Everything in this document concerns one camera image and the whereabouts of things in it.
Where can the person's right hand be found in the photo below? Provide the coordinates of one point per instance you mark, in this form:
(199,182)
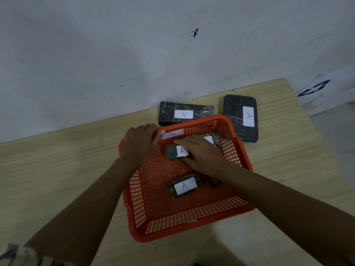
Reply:
(206,159)

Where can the person's left hand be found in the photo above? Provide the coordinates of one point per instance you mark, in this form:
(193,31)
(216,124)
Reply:
(138,148)

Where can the person's right thumb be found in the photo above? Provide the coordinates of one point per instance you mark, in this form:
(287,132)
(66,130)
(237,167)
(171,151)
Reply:
(191,162)

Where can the person's left thumb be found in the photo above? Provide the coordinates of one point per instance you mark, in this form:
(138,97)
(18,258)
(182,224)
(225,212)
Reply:
(159,137)

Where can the small black labelled packet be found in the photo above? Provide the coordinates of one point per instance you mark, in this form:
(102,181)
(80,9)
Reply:
(173,152)
(184,186)
(215,139)
(214,182)

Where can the orange plastic mesh basket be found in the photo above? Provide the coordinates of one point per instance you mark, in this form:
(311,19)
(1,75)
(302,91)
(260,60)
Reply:
(177,218)

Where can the person's left forearm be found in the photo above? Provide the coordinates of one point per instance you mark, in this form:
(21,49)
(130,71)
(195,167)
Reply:
(88,213)

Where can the person's right forearm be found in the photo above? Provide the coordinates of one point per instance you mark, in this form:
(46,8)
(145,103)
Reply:
(283,210)

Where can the white paper label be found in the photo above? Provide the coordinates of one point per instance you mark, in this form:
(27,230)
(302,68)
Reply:
(172,134)

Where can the black rectangular labelled box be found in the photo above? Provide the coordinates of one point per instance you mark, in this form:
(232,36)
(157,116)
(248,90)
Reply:
(169,114)

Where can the black rounded labelled tray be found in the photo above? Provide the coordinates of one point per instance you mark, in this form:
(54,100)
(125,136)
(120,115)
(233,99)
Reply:
(235,116)

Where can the white sheet with black marks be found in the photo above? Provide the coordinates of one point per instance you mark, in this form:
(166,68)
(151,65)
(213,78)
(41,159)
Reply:
(327,88)

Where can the patterned grey sleeve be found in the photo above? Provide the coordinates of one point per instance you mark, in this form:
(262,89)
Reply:
(19,257)

